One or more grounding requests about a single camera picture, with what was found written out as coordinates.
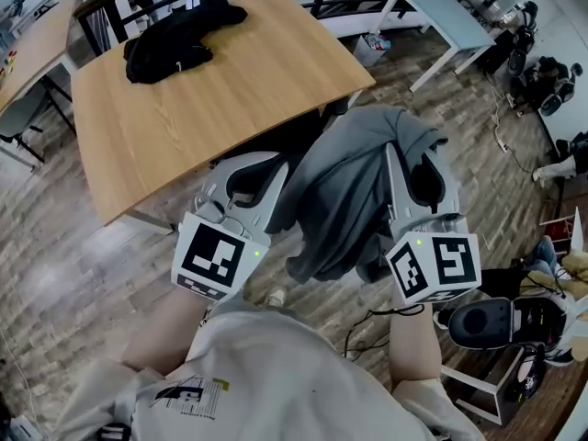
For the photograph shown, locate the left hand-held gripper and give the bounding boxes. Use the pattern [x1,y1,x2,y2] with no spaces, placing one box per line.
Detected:
[170,152,289,302]

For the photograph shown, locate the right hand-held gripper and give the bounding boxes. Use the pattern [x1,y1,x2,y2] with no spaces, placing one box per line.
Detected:
[384,142,482,306]

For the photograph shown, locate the black office chair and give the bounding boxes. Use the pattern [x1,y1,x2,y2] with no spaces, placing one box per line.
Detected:
[209,98,396,287]

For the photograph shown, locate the grey garment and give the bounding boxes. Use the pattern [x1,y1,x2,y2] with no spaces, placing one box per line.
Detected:
[266,106,449,285]

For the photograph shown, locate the black garment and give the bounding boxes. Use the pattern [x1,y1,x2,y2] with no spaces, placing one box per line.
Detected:
[122,0,249,85]

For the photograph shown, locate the person's left forearm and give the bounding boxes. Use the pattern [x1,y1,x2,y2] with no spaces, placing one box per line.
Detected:
[121,285,217,379]

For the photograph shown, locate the person's right forearm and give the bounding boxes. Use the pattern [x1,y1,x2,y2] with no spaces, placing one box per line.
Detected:
[388,300,445,392]

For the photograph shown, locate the grey shell chair black legs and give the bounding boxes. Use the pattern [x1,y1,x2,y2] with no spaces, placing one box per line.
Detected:
[0,83,77,164]

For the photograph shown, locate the large wooden table white legs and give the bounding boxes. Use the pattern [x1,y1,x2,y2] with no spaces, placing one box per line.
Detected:
[69,0,378,236]

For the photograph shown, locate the white power strip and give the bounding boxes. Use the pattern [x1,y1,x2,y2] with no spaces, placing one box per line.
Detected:
[490,124,510,154]

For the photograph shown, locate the grey white backpack unit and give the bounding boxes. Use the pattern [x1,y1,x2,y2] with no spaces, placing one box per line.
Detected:
[447,296,575,367]

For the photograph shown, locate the bin with colourful packets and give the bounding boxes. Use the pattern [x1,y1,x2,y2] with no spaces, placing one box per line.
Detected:
[352,32,392,68]

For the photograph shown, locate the beige fabric bundle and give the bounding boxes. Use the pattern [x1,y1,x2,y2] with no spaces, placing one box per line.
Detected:
[521,250,588,302]

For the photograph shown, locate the pale blue table white legs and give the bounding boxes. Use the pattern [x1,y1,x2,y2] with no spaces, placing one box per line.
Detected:
[376,0,497,94]

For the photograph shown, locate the small white table dark top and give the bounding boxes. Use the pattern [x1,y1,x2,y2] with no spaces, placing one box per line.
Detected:
[439,342,550,426]

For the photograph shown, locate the person's beige printed shirt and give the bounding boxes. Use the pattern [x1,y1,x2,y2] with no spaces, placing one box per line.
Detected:
[59,300,488,441]

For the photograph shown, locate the black printed cap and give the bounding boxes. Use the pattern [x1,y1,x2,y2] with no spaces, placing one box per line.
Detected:
[514,345,548,402]

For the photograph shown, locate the narrow wooden table white legs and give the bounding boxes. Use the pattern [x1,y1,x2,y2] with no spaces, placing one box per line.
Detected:
[0,0,79,114]

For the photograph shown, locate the black cable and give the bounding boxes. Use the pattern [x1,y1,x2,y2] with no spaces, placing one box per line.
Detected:
[344,303,426,362]

